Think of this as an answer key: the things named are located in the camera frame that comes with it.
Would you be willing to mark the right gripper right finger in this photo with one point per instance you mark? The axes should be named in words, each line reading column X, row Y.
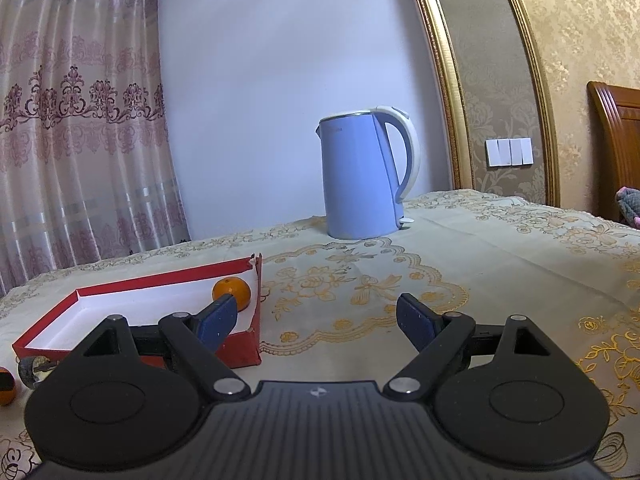
column 439, row 340

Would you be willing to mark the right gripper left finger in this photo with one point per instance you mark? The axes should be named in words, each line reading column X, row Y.
column 191, row 345

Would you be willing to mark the large orange tangerine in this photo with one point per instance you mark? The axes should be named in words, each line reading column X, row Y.
column 8, row 387

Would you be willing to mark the dark sugarcane piece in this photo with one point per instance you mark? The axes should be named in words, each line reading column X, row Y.
column 33, row 370

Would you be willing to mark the red cardboard box tray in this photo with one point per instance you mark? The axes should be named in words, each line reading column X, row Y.
column 143, row 301

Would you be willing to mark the small orange tangerine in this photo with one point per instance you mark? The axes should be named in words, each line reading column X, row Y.
column 235, row 287

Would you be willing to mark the cream floral tablecloth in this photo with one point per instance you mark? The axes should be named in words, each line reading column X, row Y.
column 328, row 306

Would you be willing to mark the blue electric kettle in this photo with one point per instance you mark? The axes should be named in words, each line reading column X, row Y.
column 363, row 194

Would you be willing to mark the pink patterned curtain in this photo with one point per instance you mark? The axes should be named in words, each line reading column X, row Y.
column 86, row 168

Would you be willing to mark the grey pink plush toy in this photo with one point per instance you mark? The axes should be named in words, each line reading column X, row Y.
column 628, row 200

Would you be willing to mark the wooden bed headboard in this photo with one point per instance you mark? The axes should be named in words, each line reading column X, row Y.
column 615, row 114

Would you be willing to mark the white wall switch panel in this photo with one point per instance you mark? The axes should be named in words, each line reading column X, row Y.
column 515, row 152

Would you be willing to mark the gold wall moulding frame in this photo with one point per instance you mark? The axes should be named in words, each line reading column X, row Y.
column 438, row 38

